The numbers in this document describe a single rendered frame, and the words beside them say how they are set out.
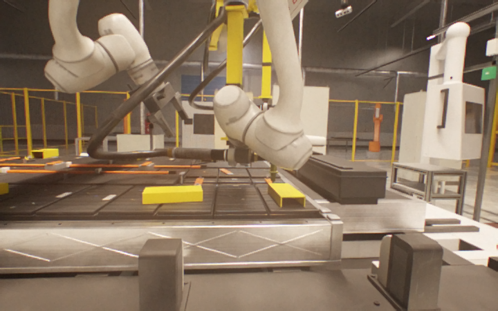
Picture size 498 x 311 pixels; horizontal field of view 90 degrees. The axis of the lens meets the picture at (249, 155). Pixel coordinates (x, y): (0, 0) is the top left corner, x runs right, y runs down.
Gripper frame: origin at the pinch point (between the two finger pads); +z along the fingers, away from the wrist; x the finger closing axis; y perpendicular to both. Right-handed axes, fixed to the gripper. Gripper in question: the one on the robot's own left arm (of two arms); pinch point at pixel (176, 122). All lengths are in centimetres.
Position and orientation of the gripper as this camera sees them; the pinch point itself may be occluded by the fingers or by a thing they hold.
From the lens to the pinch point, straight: 99.0
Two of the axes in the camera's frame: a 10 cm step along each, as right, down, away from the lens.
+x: 1.6, -5.9, 7.9
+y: 9.0, -2.3, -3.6
